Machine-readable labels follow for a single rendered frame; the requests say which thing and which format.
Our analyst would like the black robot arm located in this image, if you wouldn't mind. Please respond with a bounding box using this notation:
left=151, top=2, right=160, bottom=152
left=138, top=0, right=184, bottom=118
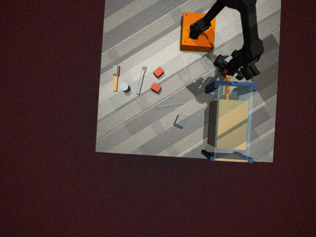
left=189, top=0, right=264, bottom=80

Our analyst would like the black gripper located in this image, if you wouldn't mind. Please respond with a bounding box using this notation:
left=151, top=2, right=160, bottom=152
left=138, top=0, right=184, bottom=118
left=213, top=55, right=244, bottom=80

